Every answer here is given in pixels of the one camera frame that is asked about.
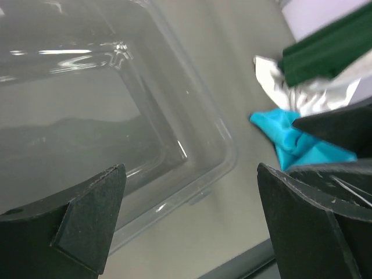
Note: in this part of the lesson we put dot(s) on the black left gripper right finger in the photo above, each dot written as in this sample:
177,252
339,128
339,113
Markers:
314,234

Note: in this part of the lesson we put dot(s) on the clear plastic bin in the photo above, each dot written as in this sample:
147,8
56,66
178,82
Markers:
86,85

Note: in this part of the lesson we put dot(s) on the dark green sock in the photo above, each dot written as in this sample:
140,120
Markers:
330,50

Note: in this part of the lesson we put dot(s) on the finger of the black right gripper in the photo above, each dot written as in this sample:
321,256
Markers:
350,181
348,128

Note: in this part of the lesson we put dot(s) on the white cloth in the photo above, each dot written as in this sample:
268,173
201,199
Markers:
309,98

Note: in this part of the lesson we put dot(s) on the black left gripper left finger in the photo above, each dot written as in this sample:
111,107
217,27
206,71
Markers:
65,235

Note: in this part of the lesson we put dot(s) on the teal cloth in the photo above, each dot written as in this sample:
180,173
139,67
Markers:
295,147

